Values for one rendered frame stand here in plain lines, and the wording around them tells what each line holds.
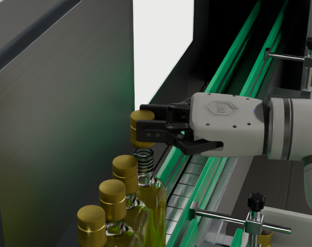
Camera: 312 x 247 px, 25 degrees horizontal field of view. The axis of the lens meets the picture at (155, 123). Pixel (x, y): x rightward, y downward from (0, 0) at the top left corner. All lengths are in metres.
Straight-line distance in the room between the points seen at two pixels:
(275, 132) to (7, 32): 0.36
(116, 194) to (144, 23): 0.51
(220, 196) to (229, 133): 0.45
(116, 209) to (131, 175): 0.06
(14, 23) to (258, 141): 0.34
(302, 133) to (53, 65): 0.34
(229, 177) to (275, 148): 0.48
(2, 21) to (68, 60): 0.19
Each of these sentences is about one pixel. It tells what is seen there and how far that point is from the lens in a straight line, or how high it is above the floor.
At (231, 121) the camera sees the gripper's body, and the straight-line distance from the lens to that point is 0.94.
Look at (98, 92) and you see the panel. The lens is 1.15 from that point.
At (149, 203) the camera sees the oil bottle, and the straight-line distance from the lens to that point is 1.02.
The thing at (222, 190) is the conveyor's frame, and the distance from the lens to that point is 1.39.
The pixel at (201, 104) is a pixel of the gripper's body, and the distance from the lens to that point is 0.97.
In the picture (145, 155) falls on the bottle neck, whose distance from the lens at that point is 1.02.
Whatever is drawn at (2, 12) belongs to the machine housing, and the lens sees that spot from 0.86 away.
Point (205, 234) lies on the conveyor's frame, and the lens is 1.28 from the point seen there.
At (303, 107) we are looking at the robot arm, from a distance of 0.96.
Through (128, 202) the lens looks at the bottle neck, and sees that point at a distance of 0.97.
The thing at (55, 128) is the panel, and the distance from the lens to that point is 1.02.
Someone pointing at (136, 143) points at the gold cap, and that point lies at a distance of 0.98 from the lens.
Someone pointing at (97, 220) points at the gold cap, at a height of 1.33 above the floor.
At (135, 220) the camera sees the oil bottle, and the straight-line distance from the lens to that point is 0.98.
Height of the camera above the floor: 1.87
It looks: 31 degrees down
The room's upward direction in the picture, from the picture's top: straight up
